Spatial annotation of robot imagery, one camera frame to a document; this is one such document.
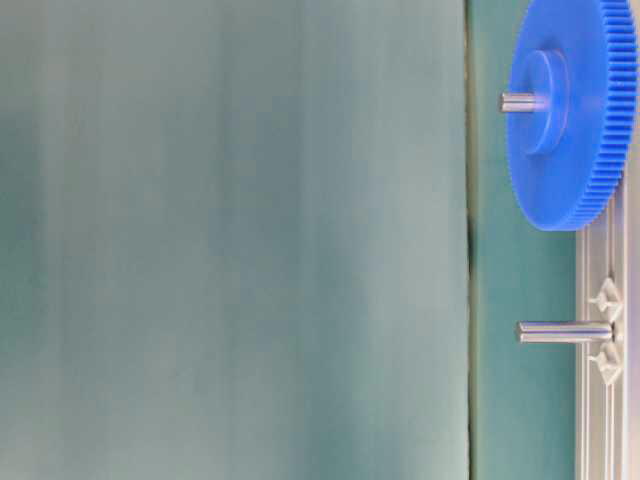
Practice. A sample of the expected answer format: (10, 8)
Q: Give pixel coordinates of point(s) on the bare steel shaft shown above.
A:
(564, 332)

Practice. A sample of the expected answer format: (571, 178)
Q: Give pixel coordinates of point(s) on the large blue gear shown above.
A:
(580, 59)

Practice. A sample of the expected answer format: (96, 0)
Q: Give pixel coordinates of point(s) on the aluminium extrusion rail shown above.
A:
(607, 373)

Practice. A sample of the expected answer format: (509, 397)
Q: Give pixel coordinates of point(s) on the steel shaft through large gear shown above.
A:
(512, 102)

